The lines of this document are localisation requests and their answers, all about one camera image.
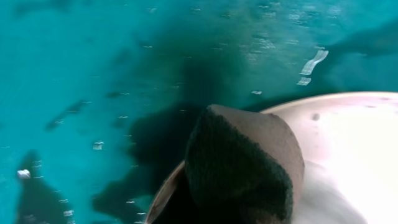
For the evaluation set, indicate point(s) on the white plate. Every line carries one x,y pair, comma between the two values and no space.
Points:
349,147

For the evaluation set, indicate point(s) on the teal plastic serving tray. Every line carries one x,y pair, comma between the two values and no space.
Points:
98,98

